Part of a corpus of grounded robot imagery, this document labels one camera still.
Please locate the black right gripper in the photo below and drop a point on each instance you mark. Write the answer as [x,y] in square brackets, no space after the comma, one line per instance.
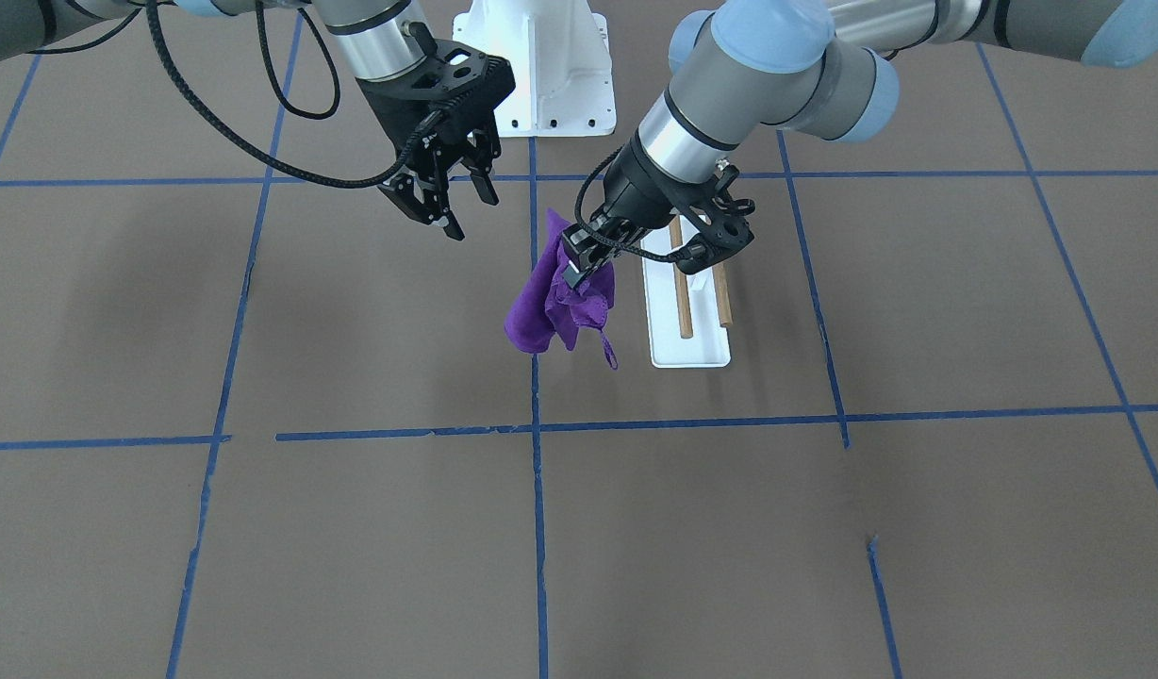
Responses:
[397,121]

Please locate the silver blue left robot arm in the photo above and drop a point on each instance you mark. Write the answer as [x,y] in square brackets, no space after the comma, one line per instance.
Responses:
[818,67]

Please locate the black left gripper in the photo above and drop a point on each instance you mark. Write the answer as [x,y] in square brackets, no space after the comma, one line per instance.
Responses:
[638,193]

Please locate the purple towel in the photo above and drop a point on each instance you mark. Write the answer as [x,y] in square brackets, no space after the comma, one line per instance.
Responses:
[548,307]

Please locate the wooden rack rod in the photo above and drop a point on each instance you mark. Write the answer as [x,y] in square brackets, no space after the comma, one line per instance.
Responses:
[682,300]
[721,295]

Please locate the white towel rack base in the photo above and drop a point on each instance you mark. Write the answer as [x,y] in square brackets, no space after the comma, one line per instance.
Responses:
[710,346]

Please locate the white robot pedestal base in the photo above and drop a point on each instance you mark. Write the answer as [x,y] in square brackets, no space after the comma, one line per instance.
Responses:
[559,52]

